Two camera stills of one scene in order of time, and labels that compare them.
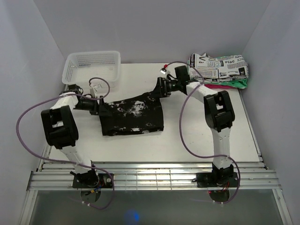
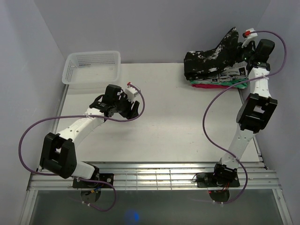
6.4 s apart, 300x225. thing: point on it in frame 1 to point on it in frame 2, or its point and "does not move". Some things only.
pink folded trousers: x=218 y=86 does not move
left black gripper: x=101 y=109 to x=134 y=112
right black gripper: x=161 y=90 to x=240 y=50
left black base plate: x=105 y=181 does not move
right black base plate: x=208 y=180 does not move
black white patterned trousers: x=134 y=116 to x=201 y=64
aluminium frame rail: x=251 y=176 does not move
